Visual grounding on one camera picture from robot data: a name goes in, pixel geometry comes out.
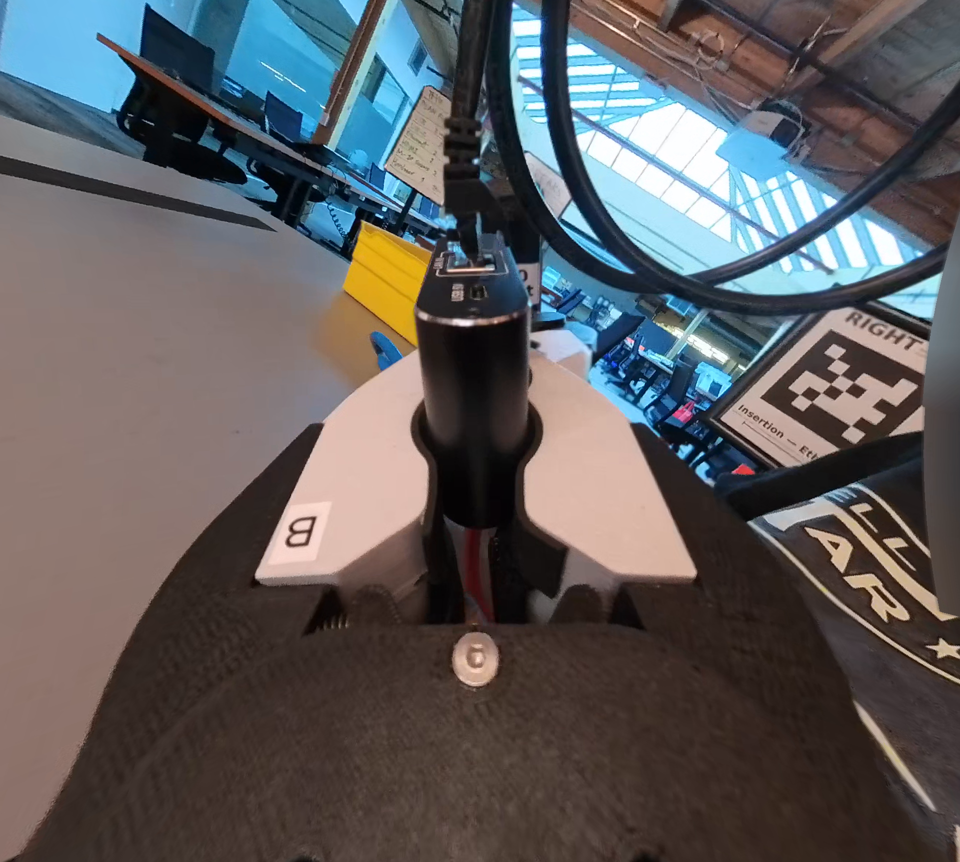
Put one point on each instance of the white ceiling projector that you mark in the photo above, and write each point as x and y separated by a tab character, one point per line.
754	142

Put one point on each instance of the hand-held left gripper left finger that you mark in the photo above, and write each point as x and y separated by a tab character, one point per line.
352	479

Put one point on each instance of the handwritten list whiteboard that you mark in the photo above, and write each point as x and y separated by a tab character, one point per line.
416	142

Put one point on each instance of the row of distant office chairs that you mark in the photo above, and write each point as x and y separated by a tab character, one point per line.
675	382

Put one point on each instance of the black office chair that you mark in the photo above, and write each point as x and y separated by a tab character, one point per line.
283	116
176	56

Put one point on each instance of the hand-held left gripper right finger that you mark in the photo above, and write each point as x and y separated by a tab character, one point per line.
607	487

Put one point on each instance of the wooden office desk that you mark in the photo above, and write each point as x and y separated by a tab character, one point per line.
247	124

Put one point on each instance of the wooden support post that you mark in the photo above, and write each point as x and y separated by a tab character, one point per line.
367	37

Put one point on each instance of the handwritten breaks whiteboard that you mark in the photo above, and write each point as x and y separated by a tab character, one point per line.
551	187

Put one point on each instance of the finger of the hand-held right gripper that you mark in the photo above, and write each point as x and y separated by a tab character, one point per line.
566	356

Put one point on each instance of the framed marker tag board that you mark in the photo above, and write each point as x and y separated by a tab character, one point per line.
862	389

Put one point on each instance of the yellow plastic bin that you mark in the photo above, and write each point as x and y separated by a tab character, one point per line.
375	277

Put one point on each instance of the person's dark printed shirt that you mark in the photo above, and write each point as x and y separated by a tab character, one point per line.
862	577

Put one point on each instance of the black ethernet adapter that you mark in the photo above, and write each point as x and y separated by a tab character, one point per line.
472	427

